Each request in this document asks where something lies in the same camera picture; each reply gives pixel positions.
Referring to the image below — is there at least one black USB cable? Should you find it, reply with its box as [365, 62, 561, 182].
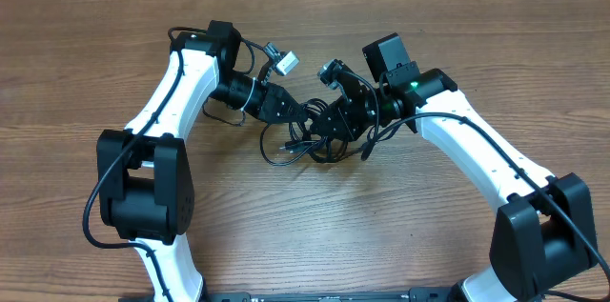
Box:
[258, 97, 377, 167]

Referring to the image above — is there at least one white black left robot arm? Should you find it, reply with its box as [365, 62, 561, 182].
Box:
[82, 20, 306, 301]

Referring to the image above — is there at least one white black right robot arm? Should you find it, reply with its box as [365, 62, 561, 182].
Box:
[311, 34, 604, 301]

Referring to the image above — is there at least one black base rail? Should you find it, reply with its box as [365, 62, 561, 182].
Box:
[118, 285, 544, 302]

